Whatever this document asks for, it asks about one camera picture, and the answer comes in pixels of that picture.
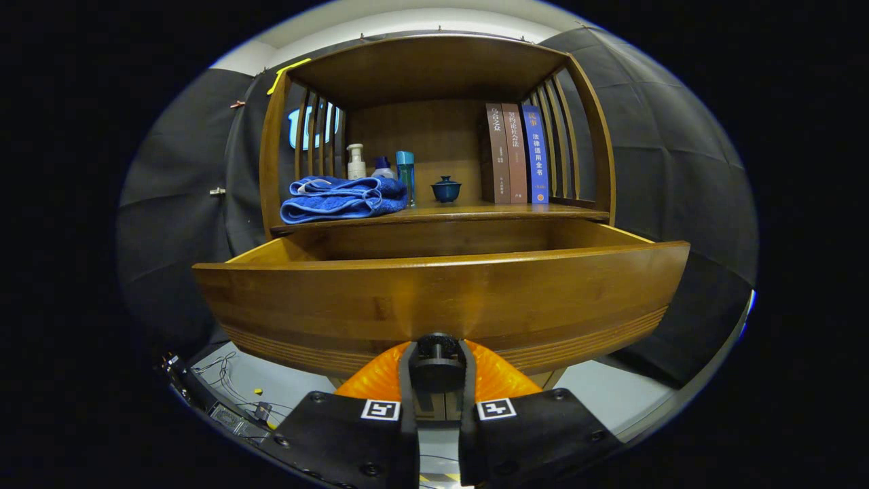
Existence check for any brown wooden drawer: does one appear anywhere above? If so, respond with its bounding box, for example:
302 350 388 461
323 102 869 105
192 221 691 381

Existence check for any reddish brown book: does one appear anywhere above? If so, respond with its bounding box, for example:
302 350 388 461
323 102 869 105
502 103 529 204

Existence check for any folded blue towel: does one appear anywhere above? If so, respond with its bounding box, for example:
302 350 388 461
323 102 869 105
280 175 409 225

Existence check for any brown wooden cabinet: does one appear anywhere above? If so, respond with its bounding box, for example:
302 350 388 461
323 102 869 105
258 34 617 422

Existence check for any dark brown book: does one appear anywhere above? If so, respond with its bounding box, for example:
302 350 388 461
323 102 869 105
483 103 511 204

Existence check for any black drawer knob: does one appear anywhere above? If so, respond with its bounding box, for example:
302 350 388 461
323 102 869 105
409 333 468 393

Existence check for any black backdrop cloth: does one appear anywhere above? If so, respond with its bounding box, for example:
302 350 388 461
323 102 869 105
115 27 759 388

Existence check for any blue lidded teacup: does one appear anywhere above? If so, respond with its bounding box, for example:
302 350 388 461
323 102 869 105
430 176 462 204

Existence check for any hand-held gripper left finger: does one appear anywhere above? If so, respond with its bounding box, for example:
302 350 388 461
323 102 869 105
260 341 420 489

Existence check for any blue book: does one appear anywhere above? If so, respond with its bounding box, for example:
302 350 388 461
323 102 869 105
520 103 549 204

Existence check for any teal transparent bottle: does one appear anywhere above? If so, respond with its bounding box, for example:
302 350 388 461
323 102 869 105
396 151 416 208

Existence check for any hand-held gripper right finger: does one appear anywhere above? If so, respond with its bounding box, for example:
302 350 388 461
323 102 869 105
458 339 623 488

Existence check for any wooden countertop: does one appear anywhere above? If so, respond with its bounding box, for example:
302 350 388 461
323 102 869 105
272 202 610 235

